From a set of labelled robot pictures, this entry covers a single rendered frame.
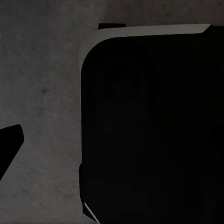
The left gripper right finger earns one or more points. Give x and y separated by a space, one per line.
217 139

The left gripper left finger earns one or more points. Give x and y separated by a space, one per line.
11 140

